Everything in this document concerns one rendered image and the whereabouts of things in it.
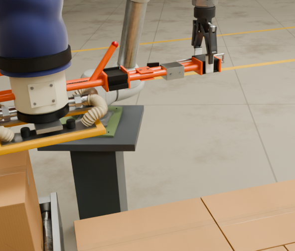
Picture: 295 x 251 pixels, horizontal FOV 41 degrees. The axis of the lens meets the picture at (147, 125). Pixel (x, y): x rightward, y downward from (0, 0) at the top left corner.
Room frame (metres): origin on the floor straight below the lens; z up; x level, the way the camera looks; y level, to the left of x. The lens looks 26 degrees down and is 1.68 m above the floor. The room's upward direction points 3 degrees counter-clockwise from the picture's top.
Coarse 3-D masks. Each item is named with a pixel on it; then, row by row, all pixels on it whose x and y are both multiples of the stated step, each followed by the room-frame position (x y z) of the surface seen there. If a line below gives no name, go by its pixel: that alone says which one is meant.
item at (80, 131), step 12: (72, 120) 1.14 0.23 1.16; (96, 120) 1.20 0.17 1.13; (24, 132) 1.08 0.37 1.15; (48, 132) 1.11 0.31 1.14; (60, 132) 1.10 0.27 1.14; (72, 132) 1.11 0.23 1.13; (84, 132) 1.11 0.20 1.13; (96, 132) 1.12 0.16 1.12; (0, 144) 1.05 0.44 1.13; (12, 144) 1.04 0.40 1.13; (24, 144) 1.04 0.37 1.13; (36, 144) 1.05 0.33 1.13; (48, 144) 1.06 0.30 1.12
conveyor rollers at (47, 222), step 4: (44, 212) 1.48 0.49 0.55; (48, 212) 1.48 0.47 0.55; (44, 216) 1.45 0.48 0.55; (48, 216) 1.45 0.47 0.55; (44, 220) 1.42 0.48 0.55; (48, 220) 1.42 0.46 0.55; (44, 224) 1.39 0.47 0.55; (48, 224) 1.39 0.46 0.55; (44, 228) 1.37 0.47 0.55; (48, 228) 1.37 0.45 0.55; (44, 232) 1.34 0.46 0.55; (48, 232) 1.34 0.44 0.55; (44, 236) 1.32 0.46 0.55; (48, 236) 1.32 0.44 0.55; (44, 240) 1.29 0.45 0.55; (48, 240) 1.29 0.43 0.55; (44, 244) 1.27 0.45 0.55; (48, 244) 1.27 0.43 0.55; (52, 244) 1.28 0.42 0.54; (44, 248) 1.24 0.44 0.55; (48, 248) 1.24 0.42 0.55; (52, 248) 1.25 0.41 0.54
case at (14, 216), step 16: (0, 160) 1.28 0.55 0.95; (16, 160) 1.27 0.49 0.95; (0, 176) 1.17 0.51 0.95; (16, 176) 1.16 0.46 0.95; (32, 176) 1.36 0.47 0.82; (0, 192) 1.07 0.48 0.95; (16, 192) 1.06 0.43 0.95; (32, 192) 1.25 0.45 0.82; (0, 208) 0.99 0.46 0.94; (16, 208) 1.00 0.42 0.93; (32, 208) 1.16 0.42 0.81; (0, 224) 0.99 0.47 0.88; (16, 224) 1.00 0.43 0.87; (32, 224) 1.07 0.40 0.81; (0, 240) 0.99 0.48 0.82; (16, 240) 1.00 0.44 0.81; (32, 240) 1.01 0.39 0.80
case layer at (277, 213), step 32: (224, 192) 1.58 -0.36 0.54; (256, 192) 1.56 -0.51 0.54; (288, 192) 1.55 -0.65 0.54; (96, 224) 1.38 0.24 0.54; (128, 224) 1.37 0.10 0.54; (160, 224) 1.36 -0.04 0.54; (192, 224) 1.35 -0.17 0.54; (224, 224) 1.34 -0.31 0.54; (256, 224) 1.33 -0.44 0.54; (288, 224) 1.32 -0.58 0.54
